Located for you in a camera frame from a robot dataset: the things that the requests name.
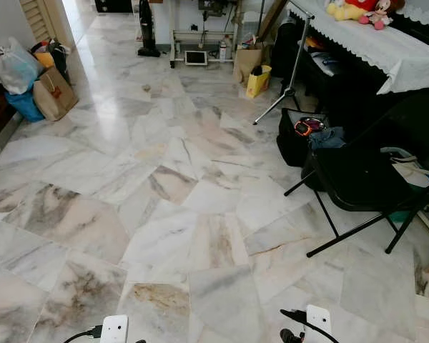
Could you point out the black open bag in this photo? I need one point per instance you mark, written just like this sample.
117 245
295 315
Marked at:
292 146

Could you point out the blue jeans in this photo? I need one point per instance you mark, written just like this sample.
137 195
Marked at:
327 138

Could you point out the white tote bag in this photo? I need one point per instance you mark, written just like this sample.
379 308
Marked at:
413 171

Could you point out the red round object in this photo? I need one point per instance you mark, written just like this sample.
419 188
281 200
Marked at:
307 127

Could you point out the black covered furniture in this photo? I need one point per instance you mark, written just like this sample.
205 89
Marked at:
343 93

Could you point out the yellow gift bag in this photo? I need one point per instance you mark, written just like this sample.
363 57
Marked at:
257 83

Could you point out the brown paper bag red print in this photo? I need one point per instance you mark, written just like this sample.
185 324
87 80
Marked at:
53 96

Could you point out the blue bag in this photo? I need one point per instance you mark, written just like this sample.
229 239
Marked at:
25 106

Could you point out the plain brown paper bag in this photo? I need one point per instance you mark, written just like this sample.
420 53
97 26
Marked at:
246 63

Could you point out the metal tripod stand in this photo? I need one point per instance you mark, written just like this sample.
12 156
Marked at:
298 57

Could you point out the black suitcase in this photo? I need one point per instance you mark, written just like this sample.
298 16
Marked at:
286 50

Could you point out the white tablet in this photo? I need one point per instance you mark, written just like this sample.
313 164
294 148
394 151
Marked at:
196 58

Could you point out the white bottle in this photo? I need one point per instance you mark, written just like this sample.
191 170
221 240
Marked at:
224 51

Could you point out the black and orange bag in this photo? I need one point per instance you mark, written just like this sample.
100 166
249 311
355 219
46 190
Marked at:
56 53

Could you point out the white plastic bag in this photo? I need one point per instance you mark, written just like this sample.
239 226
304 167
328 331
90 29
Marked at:
16 68

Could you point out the black upright vacuum cleaner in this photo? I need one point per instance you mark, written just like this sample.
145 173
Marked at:
148 39

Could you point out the white metal rack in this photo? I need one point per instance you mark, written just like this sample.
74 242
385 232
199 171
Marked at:
200 34

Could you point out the yellow plush toy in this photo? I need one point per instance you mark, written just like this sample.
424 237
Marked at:
343 10

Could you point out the red pink plush doll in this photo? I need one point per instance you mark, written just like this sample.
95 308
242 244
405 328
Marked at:
379 14

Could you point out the louvered wooden door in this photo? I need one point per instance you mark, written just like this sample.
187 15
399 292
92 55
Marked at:
46 18

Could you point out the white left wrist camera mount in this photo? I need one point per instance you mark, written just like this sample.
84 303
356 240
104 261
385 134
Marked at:
114 329

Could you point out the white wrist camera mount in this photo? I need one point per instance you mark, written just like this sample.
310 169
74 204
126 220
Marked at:
114 329
319 323

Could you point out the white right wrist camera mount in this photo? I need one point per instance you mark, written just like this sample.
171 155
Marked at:
319 323

